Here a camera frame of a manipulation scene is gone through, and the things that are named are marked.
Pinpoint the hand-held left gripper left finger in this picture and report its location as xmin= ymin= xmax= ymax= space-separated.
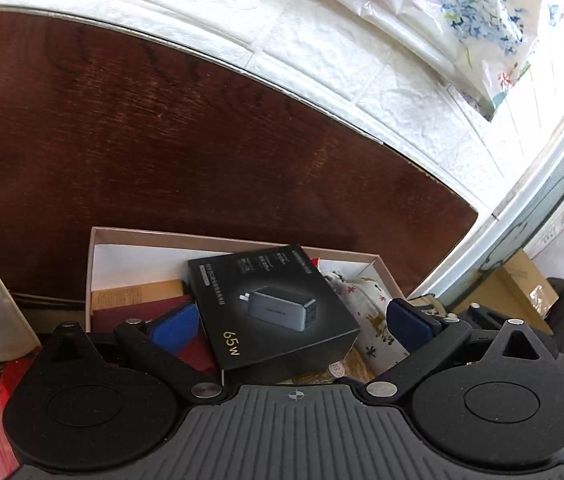
xmin=42 ymin=302 xmax=226 ymax=405

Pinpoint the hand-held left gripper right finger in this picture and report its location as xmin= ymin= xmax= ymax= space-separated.
xmin=357 ymin=298 xmax=560 ymax=406

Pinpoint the white printed fabric pouch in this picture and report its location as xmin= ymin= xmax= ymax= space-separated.
xmin=322 ymin=271 xmax=413 ymax=374

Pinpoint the red textured gift box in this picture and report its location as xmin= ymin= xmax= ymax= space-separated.
xmin=93 ymin=295 xmax=221 ymax=377

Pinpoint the tan cardboard box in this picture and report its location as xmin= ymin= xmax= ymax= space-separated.
xmin=86 ymin=226 xmax=407 ymax=383

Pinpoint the black charger box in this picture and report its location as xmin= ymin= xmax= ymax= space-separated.
xmin=188 ymin=244 xmax=361 ymax=384

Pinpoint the flat cardboard piece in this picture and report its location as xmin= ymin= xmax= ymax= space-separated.
xmin=454 ymin=250 xmax=560 ymax=334

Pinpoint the red box with dark trim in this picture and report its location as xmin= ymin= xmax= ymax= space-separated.
xmin=0 ymin=357 xmax=39 ymax=402

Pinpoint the dark wooden headboard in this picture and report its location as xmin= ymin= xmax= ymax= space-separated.
xmin=0 ymin=5 xmax=480 ymax=334

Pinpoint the floral clear plastic bag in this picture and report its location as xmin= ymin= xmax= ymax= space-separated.
xmin=287 ymin=0 xmax=564 ymax=122

